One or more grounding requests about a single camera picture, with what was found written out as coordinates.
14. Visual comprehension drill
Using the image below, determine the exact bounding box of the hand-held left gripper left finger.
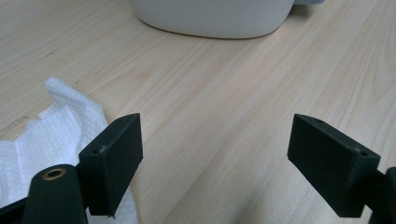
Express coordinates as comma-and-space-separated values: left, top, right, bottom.
78, 112, 145, 217

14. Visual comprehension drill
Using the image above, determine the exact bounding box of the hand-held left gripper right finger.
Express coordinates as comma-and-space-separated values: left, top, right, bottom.
287, 113, 382, 218

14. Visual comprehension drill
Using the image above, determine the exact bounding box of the white paper towel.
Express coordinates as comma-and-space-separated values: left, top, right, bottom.
0, 77, 139, 224

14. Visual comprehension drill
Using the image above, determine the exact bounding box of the white pedal trash bin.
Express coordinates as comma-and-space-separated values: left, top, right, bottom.
129, 0, 326, 40

